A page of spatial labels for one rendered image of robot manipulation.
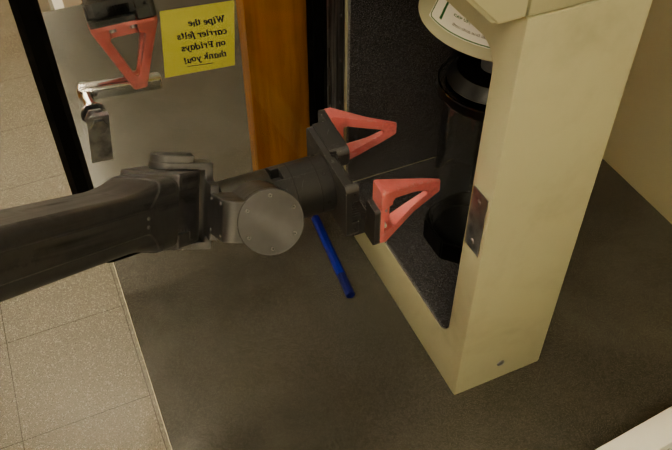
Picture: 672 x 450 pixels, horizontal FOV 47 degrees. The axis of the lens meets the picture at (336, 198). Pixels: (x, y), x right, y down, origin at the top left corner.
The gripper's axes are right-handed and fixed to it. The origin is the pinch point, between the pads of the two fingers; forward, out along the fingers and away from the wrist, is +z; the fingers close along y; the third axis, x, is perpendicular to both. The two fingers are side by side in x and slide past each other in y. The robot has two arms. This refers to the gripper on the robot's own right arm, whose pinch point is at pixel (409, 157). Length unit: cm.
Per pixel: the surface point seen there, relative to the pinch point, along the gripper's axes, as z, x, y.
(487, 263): 0.9, 1.8, -14.2
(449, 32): 1.7, -15.4, -2.4
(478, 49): 3.0, -15.0, -5.2
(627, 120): 42.3, 17.9, 13.0
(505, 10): -1.7, -24.7, -14.5
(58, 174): -42, 115, 155
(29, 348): -59, 116, 89
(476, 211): -0.1, -3.8, -12.6
